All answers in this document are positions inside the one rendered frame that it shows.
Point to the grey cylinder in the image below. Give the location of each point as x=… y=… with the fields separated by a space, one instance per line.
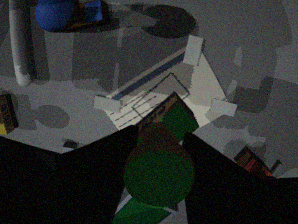
x=19 y=42

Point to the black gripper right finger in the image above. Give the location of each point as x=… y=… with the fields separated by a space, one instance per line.
x=224 y=193

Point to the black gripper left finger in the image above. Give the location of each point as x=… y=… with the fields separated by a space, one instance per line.
x=82 y=186

